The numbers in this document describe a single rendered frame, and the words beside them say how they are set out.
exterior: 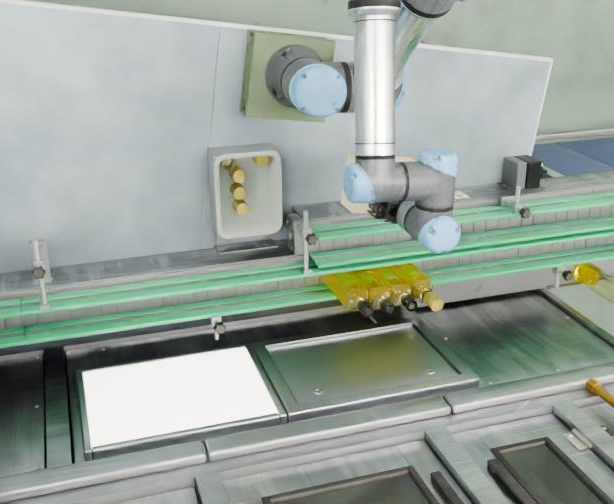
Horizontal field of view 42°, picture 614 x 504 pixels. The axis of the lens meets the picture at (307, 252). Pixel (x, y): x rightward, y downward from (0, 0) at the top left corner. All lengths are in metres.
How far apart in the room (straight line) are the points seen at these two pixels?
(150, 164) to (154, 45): 0.30
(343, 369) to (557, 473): 0.54
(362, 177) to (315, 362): 0.64
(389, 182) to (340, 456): 0.60
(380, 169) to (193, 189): 0.75
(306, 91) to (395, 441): 0.79
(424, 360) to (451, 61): 0.82
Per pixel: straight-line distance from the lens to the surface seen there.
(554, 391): 1.95
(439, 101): 2.26
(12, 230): 2.10
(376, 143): 1.47
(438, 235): 1.53
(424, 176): 1.51
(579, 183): 2.48
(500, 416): 1.85
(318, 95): 1.79
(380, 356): 1.99
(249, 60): 2.01
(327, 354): 1.99
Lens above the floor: 2.73
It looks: 62 degrees down
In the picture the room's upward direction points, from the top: 140 degrees clockwise
